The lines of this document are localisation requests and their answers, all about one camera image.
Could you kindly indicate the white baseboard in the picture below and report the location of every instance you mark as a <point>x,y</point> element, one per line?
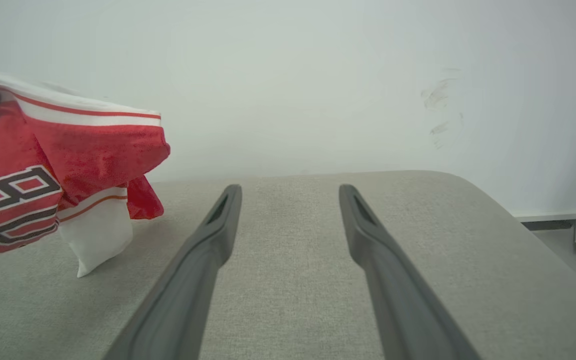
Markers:
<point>548,215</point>

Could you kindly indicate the red Bulls basketball jersey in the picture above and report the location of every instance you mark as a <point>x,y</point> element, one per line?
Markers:
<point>68,150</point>

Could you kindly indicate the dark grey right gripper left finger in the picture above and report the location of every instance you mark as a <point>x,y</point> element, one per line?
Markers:
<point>193,280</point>

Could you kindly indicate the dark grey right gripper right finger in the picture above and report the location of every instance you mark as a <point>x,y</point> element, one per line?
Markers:
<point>393,290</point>

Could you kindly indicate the grey fabric cushion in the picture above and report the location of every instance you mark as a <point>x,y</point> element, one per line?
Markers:
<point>288,280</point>

